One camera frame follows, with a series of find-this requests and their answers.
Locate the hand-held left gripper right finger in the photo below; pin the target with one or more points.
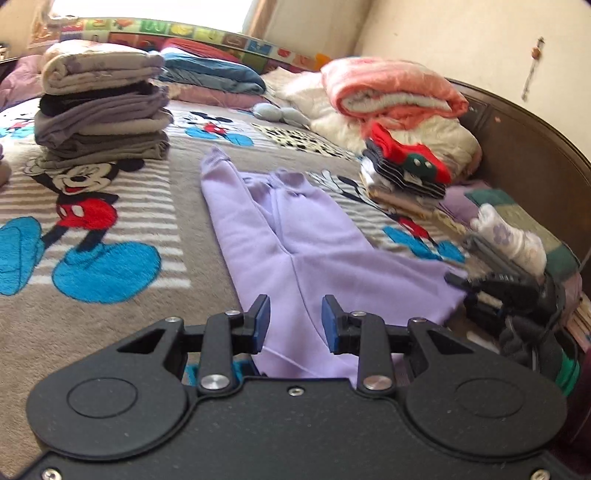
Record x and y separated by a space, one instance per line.
330 321

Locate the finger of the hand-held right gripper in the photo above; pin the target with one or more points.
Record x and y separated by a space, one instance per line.
457 279

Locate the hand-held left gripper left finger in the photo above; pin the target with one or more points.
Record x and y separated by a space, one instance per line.
263 318

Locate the lavender sweater with black trim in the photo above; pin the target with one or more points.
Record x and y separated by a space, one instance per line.
314 258

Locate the stack of grey folded clothes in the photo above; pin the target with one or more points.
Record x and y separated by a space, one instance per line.
101 124

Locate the lavender patchwork cloth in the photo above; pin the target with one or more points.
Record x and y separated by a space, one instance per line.
517 217

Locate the beige pink folded garment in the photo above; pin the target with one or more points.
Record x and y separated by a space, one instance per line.
401 201

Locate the white folded garment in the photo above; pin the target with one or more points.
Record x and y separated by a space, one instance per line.
369 175

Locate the cream quilt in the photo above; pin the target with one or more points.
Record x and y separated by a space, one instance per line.
457 143

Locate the person's maroon pants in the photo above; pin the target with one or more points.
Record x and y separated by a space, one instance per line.
579 424

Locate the dark wooden headboard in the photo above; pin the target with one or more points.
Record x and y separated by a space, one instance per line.
531 152

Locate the red and green sweater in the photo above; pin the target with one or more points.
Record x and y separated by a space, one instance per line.
392 143

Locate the light blue plush toy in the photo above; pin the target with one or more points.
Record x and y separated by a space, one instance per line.
277 113

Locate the pink folded quilt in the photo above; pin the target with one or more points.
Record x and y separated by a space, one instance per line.
383 78

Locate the pink floral bedding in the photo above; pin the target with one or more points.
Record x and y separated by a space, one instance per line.
217 97

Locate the white quilt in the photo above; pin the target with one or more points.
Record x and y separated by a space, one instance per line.
295 87

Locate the blue folded blanket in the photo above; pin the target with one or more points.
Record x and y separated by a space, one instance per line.
217 71

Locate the red folded blanket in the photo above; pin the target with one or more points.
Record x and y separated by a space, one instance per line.
198 48

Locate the colourful alphabet mat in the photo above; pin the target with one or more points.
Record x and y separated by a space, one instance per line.
184 32

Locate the folded floral blanket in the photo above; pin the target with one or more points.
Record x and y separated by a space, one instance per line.
97 64

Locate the lavender pillow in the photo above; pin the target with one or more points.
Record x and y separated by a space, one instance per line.
18 78

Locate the small wall hanging charm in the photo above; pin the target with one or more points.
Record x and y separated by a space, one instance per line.
535 50

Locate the window with brown frame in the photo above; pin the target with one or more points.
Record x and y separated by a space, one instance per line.
152 11

